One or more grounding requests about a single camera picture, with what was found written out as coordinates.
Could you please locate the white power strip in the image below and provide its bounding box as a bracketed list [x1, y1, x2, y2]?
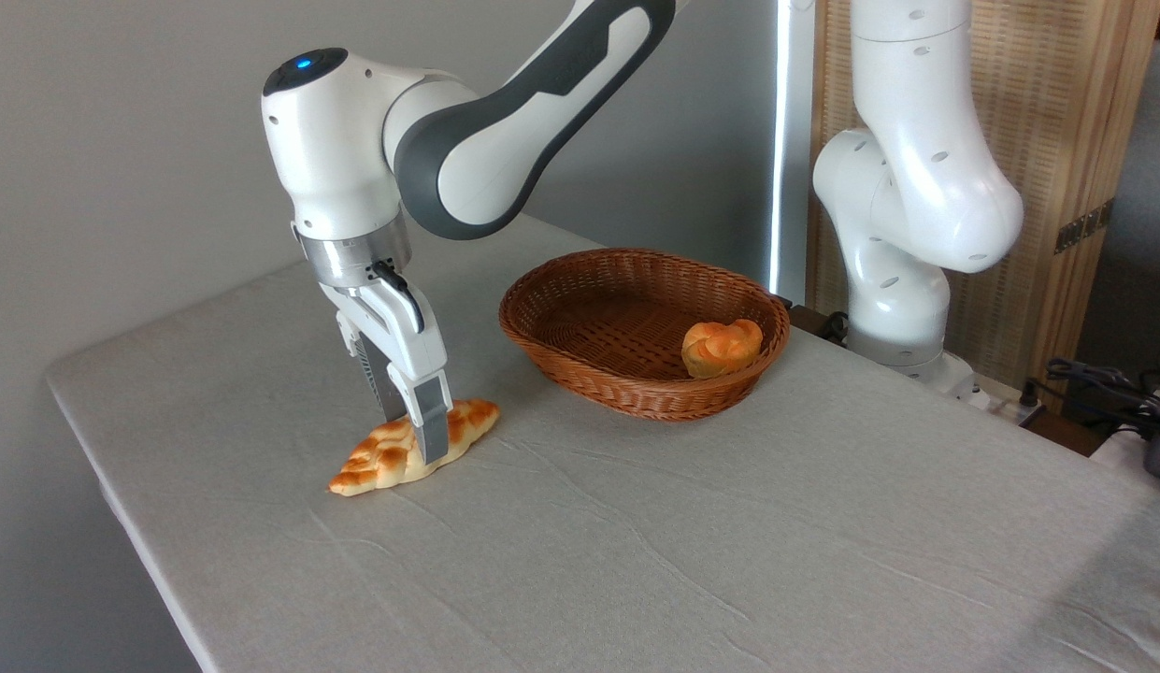
[972, 374, 1048, 423]

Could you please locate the grey tablecloth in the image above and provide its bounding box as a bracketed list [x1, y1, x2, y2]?
[45, 210, 1160, 673]

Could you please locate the dark metal screen hinge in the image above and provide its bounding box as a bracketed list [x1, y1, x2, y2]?
[1054, 198, 1116, 255]

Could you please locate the white vertical window frame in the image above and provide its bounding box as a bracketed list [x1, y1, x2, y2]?
[769, 0, 817, 305]

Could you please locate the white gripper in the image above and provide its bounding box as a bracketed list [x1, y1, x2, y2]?
[320, 275, 453, 466]

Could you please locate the small round bread roll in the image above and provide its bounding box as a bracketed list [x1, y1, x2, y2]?
[681, 319, 765, 379]

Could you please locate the bundle of dark cables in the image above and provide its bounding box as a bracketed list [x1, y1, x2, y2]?
[1044, 358, 1160, 440]

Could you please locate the long braided bread loaf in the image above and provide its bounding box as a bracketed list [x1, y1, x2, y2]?
[327, 399, 501, 497]

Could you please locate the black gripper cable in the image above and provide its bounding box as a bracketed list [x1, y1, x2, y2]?
[371, 260, 425, 335]

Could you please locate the brown wicker basket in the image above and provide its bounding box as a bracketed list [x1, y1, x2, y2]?
[498, 248, 792, 422]

